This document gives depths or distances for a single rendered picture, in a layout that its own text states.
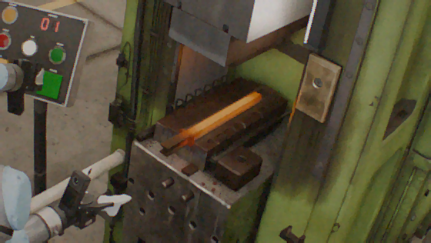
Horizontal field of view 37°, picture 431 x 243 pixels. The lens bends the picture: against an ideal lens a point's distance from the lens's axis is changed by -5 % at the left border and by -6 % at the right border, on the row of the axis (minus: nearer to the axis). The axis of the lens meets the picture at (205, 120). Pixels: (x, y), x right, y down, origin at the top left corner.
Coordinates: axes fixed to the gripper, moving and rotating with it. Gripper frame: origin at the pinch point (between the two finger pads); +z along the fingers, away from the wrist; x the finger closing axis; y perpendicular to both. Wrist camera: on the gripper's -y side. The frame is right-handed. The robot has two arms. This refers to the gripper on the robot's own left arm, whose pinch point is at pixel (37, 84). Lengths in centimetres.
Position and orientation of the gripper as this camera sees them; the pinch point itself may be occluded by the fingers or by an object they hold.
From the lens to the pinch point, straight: 199.2
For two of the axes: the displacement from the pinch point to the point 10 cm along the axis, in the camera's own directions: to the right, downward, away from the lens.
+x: -9.6, -2.7, 1.2
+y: 2.6, -9.6, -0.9
